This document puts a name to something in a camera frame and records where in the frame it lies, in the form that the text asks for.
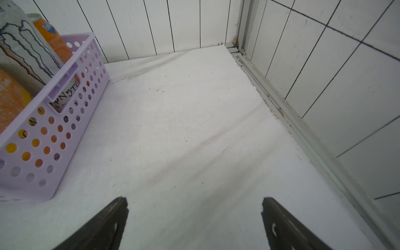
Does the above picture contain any purple perforated plastic basket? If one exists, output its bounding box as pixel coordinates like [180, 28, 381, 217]
[1, 33, 110, 203]

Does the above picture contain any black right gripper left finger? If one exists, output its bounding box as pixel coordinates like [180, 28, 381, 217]
[56, 197, 129, 250]

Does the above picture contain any white Monster can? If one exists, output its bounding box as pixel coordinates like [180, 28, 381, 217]
[1, 1, 64, 96]

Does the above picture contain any orange Schweppes can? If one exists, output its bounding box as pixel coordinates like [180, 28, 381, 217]
[1, 69, 33, 133]

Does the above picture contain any orange Fanta can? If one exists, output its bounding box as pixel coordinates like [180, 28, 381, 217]
[26, 13, 81, 85]

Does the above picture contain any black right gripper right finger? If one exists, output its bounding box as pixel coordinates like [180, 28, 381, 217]
[261, 197, 331, 250]

